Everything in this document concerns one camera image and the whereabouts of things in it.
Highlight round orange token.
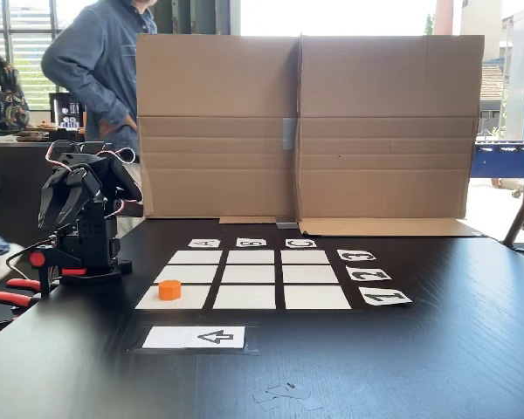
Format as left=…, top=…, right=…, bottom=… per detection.
left=157, top=279, right=183, bottom=302

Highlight white paper grid square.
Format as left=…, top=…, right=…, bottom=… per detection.
left=226, top=249, right=276, bottom=265
left=280, top=249, right=331, bottom=265
left=283, top=285, right=353, bottom=311
left=134, top=285, right=212, bottom=311
left=153, top=264, right=220, bottom=285
left=282, top=264, right=340, bottom=285
left=167, top=249, right=224, bottom=265
left=212, top=285, right=277, bottom=311
left=221, top=264, right=276, bottom=285

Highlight person's hand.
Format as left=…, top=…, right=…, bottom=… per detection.
left=97, top=113, right=139, bottom=141

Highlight grey counter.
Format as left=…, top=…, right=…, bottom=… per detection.
left=0, top=138, right=137, bottom=248

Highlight black mini fridge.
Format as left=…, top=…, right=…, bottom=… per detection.
left=48, top=91, right=87, bottom=131

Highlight wooden food tray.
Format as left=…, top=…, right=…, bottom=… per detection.
left=15, top=120, right=59, bottom=143

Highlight dark flowered backpack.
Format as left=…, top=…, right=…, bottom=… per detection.
left=0, top=42, right=31, bottom=137

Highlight letter A paper sheet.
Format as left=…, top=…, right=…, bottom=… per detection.
left=187, top=237, right=222, bottom=250

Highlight brown cardboard panel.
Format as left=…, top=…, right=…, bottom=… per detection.
left=297, top=32, right=486, bottom=238
left=134, top=32, right=302, bottom=225

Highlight long grey tape strip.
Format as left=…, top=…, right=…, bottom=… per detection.
left=281, top=117, right=299, bottom=151

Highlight white arrow paper sheet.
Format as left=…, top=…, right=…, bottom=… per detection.
left=141, top=326, right=246, bottom=350

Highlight number 3 paper sheet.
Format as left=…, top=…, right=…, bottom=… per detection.
left=336, top=249, right=377, bottom=262

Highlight number 2 paper sheet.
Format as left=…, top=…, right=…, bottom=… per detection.
left=345, top=266, right=393, bottom=282

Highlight clear tape scraps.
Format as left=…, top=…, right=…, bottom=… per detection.
left=251, top=380, right=326, bottom=413

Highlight number 1 paper sheet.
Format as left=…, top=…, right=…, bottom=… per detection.
left=357, top=286, right=414, bottom=307

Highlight blue foosball table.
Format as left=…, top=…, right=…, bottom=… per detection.
left=470, top=138, right=524, bottom=200

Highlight red white arm cable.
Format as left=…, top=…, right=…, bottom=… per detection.
left=45, top=140, right=143, bottom=220

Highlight black red base cable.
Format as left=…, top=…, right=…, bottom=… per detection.
left=5, top=237, right=56, bottom=281

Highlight black clamp orange handles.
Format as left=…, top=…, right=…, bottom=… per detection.
left=0, top=278, right=43, bottom=332

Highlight window with dark frame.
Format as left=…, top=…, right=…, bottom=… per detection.
left=0, top=0, right=78, bottom=111

